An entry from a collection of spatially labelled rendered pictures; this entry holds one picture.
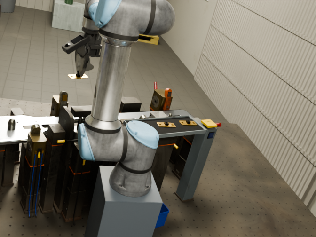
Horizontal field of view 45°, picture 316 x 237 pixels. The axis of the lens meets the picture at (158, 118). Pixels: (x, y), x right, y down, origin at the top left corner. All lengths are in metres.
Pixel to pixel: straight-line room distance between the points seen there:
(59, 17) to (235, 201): 5.43
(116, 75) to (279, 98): 3.11
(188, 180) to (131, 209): 0.70
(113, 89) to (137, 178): 0.33
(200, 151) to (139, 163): 0.66
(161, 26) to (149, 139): 0.36
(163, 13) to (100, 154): 0.47
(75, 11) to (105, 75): 5.89
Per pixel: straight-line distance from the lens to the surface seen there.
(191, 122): 1.77
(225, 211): 2.09
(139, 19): 1.08
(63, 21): 7.03
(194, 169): 1.92
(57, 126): 1.58
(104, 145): 1.18
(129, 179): 1.28
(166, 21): 1.12
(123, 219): 1.34
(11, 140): 1.69
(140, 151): 1.22
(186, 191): 2.00
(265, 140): 4.21
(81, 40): 1.60
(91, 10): 1.46
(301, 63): 3.92
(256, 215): 2.17
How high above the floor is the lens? 1.90
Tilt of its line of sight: 25 degrees down
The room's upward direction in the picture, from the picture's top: 15 degrees clockwise
